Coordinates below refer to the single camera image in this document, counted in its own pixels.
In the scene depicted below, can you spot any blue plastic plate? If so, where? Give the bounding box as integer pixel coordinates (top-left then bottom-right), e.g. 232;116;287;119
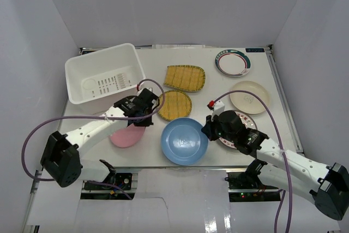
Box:
160;117;209;166

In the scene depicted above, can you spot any round woven bamboo tray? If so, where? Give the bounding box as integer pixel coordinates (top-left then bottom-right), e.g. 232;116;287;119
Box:
158;90;192;121

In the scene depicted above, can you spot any pink plastic plate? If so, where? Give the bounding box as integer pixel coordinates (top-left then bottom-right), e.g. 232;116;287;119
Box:
110;124;146;148

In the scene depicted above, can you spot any scoop-shaped woven bamboo tray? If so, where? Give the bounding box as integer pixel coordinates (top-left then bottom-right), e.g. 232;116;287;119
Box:
164;65;206;92

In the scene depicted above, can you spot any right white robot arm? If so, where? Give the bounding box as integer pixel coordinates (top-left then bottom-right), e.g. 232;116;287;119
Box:
201;110;348;221

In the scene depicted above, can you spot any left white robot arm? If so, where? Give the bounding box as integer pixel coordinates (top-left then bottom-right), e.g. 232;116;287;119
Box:
40;88;159;189

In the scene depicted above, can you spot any white plastic bin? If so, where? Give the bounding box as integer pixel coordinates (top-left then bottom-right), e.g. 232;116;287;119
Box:
65;43;146;115

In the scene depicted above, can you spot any white plate orange sunburst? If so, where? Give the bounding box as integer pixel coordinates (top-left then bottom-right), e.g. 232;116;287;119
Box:
219;110;257;150

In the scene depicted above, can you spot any cream plain plate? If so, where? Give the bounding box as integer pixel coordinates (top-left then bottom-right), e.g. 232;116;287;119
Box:
230;81;271;115

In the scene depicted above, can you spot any white plate with teal rim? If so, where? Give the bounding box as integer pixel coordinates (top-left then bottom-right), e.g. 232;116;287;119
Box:
215;49;251;77

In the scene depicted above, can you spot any blue label sticker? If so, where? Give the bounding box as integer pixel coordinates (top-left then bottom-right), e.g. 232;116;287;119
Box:
245;48;265;53

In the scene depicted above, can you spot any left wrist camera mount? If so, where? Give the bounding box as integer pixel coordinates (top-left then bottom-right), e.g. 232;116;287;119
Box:
136;86;153;94

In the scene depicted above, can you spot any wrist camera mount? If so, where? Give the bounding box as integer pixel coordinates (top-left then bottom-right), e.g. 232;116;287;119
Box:
207;100;225;117
136;86;153;94

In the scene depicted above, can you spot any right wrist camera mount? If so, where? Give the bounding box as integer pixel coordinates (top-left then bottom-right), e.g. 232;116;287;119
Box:
207;100;225;117

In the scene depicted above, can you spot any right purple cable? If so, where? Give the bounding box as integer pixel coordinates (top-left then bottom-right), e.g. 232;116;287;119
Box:
215;91;293;233

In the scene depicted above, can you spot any purple cable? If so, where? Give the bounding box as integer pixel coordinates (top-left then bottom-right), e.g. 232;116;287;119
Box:
22;79;166;182
215;91;293;233

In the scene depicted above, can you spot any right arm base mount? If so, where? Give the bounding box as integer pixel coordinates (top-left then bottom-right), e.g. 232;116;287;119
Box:
225;171;281;203

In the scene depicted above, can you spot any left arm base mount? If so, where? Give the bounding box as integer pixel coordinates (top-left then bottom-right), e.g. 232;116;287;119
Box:
80;173;136;200

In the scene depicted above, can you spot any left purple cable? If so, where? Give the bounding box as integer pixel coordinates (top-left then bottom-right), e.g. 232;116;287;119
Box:
22;79;166;182

